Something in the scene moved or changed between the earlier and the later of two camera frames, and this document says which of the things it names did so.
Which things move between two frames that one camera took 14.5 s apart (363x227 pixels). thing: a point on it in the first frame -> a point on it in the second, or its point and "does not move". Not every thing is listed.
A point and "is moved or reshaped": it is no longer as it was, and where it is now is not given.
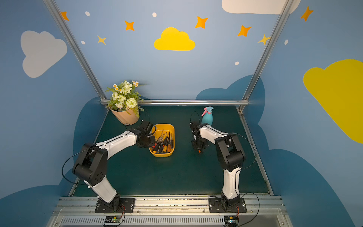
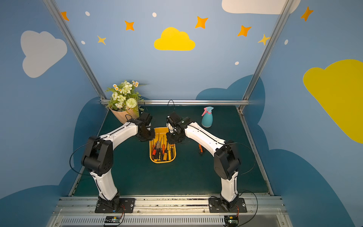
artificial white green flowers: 125,97 does not move
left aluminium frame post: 77,51 does not move
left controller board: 112,219 does not move
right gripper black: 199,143 -> 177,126
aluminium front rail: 267,212 does not move
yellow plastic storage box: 159,131 is moved or reshaped
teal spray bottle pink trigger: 207,116 does not move
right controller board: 231,221 does not move
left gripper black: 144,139 -> 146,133
